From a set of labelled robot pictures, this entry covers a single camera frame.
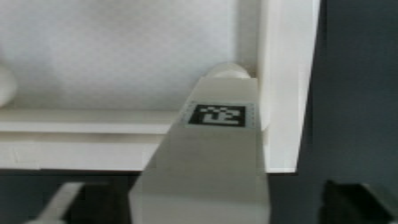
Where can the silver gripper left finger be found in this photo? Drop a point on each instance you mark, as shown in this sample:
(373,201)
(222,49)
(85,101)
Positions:
(85,203)

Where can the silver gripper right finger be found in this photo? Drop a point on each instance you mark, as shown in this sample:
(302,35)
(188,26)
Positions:
(357,204)

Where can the white leg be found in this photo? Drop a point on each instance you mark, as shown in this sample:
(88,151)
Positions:
(202,185)
(7,86)

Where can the white desk top tray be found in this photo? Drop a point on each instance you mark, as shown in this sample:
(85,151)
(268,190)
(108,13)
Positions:
(108,56)

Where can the white front fence bar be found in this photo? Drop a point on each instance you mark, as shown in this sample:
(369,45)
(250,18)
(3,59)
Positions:
(108,152)

